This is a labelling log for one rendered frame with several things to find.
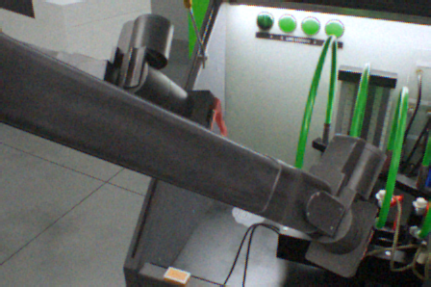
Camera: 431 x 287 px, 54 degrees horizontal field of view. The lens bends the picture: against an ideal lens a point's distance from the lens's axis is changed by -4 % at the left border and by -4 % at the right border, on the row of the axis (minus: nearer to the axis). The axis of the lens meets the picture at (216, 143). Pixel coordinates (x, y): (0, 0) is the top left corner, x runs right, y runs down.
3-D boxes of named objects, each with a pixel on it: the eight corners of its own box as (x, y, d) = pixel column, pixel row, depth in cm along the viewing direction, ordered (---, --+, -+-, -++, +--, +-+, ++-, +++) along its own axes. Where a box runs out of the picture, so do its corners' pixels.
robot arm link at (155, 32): (95, 114, 65) (65, 85, 57) (111, 48, 69) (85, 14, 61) (171, 112, 61) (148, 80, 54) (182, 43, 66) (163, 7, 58)
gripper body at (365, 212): (379, 209, 58) (374, 196, 52) (350, 279, 57) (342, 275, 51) (336, 193, 62) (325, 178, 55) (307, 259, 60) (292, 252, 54)
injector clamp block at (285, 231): (273, 277, 110) (278, 232, 102) (283, 251, 118) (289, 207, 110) (411, 313, 99) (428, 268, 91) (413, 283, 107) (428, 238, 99)
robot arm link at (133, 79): (105, 96, 57) (138, 88, 54) (115, 51, 59) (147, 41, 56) (139, 117, 62) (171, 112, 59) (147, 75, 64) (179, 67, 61)
